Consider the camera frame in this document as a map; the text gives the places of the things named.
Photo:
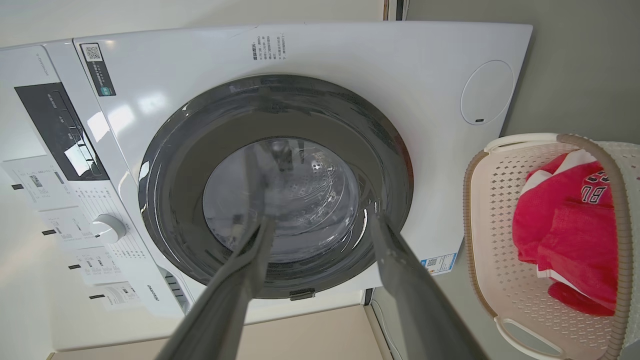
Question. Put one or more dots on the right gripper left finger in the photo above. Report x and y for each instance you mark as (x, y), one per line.
(225, 310)

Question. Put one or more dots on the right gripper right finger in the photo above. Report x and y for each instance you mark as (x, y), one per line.
(415, 310)

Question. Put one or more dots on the cream perforated laundry basket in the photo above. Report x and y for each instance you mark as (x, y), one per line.
(500, 225)

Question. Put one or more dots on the blue energy label sticker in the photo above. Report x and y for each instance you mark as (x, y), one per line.
(440, 263)

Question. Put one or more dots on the white paper instruction note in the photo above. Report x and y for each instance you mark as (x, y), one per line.
(97, 265)
(117, 296)
(30, 182)
(67, 227)

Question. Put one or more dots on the white washer control knob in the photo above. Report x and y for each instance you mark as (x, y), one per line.
(107, 229)

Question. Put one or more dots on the dark round washer door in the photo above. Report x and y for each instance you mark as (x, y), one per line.
(200, 150)

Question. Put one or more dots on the red and white jersey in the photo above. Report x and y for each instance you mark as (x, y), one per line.
(565, 235)

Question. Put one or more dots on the round white filter cover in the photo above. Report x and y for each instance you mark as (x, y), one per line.
(487, 92)

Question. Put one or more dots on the black washer display panel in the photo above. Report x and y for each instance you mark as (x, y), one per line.
(55, 130)

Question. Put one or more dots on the white front-load washing machine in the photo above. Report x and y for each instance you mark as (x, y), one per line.
(350, 55)

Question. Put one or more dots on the black QR code sticker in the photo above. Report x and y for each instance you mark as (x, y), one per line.
(97, 67)

